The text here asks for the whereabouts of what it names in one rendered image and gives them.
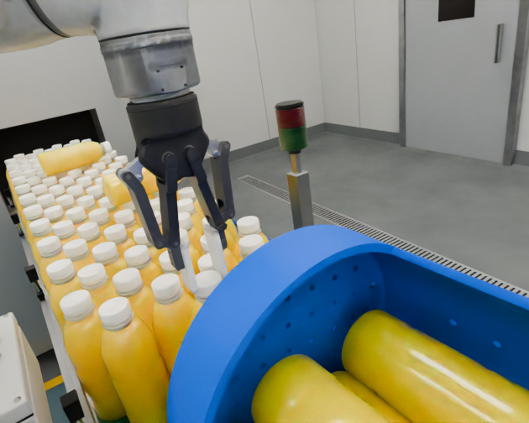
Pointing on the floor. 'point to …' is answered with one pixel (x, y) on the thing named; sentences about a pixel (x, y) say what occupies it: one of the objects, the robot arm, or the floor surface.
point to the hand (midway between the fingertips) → (201, 258)
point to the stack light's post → (301, 199)
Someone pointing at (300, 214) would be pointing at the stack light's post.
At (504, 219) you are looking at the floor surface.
